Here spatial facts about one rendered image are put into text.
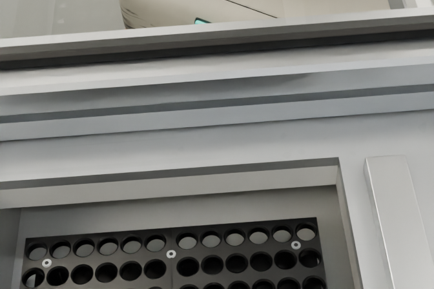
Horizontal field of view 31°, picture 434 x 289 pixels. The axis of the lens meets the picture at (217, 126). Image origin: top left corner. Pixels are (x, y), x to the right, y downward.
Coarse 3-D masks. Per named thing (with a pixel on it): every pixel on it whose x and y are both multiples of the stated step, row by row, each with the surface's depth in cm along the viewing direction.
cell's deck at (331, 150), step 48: (0, 144) 46; (48, 144) 46; (96, 144) 46; (144, 144) 45; (192, 144) 45; (240, 144) 45; (288, 144) 45; (336, 144) 45; (384, 144) 44; (432, 144) 44; (0, 192) 45; (48, 192) 45; (96, 192) 45; (144, 192) 46; (192, 192) 46; (432, 192) 42; (432, 240) 40; (384, 288) 39
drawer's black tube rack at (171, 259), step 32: (160, 256) 46; (192, 256) 46; (224, 256) 45; (256, 256) 46; (288, 256) 46; (320, 256) 45; (32, 288) 45; (64, 288) 45; (96, 288) 45; (128, 288) 44; (160, 288) 44; (192, 288) 45; (224, 288) 44; (256, 288) 48; (288, 288) 48; (320, 288) 47
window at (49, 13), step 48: (0, 0) 40; (48, 0) 40; (96, 0) 40; (144, 0) 40; (192, 0) 41; (240, 0) 41; (288, 0) 41; (336, 0) 41; (384, 0) 41; (432, 0) 42; (0, 48) 43; (48, 48) 43; (96, 48) 43
